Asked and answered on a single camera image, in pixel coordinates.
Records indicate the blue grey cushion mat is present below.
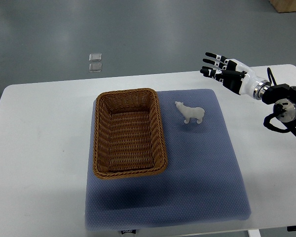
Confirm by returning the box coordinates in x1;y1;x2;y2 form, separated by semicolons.
85;89;251;231

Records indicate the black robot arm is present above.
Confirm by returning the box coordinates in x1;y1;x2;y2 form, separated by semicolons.
253;68;296;137

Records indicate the upper clear floor plate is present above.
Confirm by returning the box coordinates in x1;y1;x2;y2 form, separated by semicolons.
89;53;102;62

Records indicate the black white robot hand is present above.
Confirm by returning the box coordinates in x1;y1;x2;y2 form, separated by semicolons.
200;52;270;100

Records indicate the brown wicker basket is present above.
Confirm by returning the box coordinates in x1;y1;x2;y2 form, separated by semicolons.
93;88;168;180

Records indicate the black mat label tag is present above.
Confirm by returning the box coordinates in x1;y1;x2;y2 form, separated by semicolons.
121;230;136;237

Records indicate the white bear figurine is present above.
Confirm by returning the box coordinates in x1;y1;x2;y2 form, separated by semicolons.
175;101;205;124

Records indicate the wooden box corner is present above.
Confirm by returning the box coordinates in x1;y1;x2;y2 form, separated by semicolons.
269;0;296;13

